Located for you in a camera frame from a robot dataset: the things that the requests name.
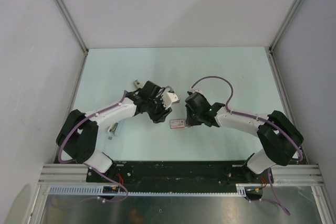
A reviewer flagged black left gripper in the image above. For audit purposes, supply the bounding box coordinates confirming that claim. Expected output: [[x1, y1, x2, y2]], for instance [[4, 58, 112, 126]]
[[146, 95, 172, 124]]

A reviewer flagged beige black small stapler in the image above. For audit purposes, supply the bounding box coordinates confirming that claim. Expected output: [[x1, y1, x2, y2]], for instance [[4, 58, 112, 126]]
[[133, 80, 143, 89]]

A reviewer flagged red staple box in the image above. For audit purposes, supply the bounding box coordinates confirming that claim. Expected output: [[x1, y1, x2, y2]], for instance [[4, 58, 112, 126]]
[[170, 120, 186, 129]]

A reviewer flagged light blue white stapler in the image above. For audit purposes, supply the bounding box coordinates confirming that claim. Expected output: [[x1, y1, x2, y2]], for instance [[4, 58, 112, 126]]
[[107, 120, 124, 137]]

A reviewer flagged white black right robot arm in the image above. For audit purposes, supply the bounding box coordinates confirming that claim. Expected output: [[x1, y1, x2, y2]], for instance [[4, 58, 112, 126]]
[[185, 91, 304, 183]]

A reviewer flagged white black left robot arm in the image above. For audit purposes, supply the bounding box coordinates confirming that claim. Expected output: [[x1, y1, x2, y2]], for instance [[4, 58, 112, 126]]
[[56, 81, 179, 182]]

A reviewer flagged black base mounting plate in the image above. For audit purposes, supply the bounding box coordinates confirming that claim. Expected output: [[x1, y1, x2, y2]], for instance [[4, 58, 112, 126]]
[[87, 161, 271, 184]]

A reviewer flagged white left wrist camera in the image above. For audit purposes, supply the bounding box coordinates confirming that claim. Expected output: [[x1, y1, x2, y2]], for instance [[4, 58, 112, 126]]
[[162, 92, 180, 109]]

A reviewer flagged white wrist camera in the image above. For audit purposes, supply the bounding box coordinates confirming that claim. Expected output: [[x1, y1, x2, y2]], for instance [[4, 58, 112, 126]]
[[162, 92, 180, 109], [187, 88, 204, 95]]

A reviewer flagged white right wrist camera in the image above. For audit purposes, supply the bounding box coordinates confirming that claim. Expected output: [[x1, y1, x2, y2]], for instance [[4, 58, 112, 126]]
[[187, 88, 204, 95]]

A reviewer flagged white slotted cable duct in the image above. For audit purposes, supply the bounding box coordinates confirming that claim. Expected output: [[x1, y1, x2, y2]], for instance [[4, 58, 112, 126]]
[[47, 183, 263, 197]]

